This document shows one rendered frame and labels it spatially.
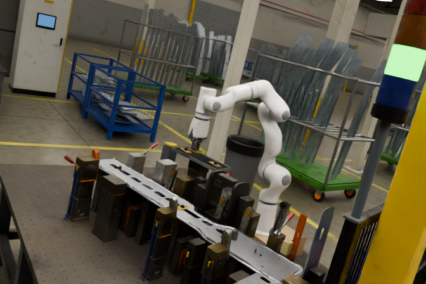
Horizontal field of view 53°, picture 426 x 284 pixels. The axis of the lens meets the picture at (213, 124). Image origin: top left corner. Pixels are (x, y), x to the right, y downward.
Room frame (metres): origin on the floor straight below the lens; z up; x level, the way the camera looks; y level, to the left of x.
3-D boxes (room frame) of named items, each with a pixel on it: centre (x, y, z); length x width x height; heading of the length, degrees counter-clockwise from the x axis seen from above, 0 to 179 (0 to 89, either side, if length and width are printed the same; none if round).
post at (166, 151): (2.61, 0.23, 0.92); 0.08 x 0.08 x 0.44; 52
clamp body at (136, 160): (2.55, 0.40, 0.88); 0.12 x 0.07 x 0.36; 142
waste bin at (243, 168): (5.19, -0.46, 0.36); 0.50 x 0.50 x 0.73
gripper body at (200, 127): (2.20, 0.06, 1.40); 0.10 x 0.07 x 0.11; 134
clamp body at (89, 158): (2.25, 0.64, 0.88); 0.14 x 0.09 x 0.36; 142
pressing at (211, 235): (2.05, 0.07, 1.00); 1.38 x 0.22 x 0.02; 52
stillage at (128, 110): (6.95, 1.54, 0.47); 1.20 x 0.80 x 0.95; 37
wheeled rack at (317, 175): (6.61, -1.41, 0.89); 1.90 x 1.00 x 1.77; 42
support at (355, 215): (0.91, -0.36, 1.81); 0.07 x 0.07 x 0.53
